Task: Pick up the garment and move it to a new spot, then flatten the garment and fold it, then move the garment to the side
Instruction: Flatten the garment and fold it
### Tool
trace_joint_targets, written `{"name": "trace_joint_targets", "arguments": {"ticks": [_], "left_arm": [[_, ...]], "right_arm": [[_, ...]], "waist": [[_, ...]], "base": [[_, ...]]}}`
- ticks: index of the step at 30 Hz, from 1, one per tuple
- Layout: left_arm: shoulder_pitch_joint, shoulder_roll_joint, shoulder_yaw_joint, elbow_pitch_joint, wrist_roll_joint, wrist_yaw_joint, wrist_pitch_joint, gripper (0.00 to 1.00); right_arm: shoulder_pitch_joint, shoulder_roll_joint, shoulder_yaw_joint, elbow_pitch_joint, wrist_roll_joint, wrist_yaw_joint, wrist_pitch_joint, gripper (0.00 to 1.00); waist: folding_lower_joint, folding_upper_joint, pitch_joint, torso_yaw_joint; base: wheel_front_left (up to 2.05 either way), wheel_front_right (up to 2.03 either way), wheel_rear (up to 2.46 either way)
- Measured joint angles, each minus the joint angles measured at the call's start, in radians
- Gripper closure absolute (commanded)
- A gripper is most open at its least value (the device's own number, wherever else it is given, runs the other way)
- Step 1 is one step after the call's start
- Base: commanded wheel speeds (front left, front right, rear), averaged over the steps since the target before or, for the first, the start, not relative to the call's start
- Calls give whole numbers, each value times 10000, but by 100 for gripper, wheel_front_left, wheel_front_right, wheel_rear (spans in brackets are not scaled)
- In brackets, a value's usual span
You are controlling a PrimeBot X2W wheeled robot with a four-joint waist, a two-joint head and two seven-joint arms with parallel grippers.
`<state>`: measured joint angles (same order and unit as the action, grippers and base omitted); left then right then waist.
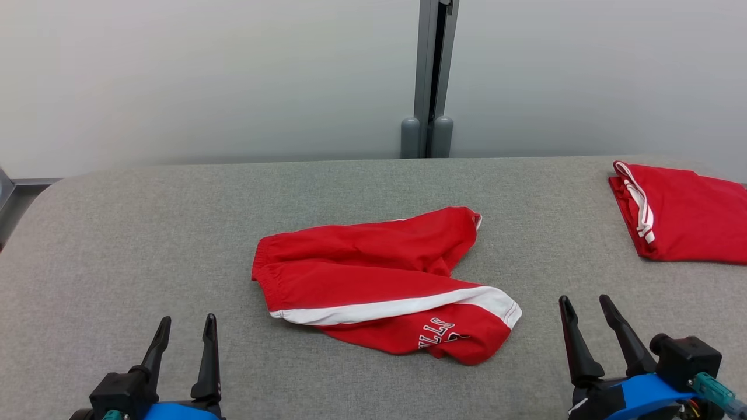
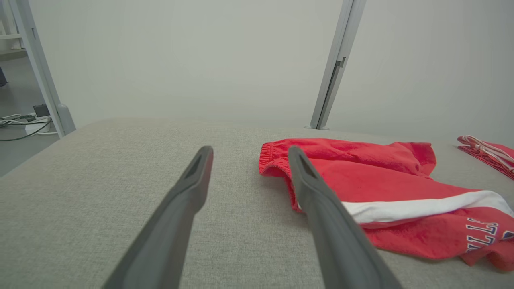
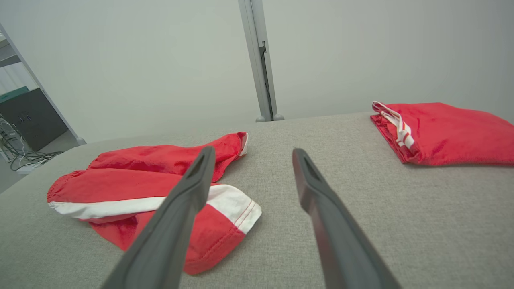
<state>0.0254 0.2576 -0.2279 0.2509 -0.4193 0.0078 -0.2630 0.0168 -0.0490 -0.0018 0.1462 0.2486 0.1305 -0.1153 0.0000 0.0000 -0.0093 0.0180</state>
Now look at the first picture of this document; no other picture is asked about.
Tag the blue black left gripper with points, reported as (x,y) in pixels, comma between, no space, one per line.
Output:
(181,411)

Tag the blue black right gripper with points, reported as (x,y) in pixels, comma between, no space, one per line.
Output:
(642,399)

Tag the red basketball jersey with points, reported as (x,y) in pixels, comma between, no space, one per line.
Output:
(694,216)

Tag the red shorts with white stripe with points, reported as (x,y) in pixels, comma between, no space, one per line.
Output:
(362,274)

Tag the grey fabric sofa cushion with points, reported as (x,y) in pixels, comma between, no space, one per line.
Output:
(146,245)

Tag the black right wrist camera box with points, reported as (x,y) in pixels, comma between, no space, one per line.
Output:
(688,361)

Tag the grey wall base rail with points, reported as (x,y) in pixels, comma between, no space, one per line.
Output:
(35,181)

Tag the grey metal partition post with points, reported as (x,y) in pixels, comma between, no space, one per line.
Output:
(425,87)

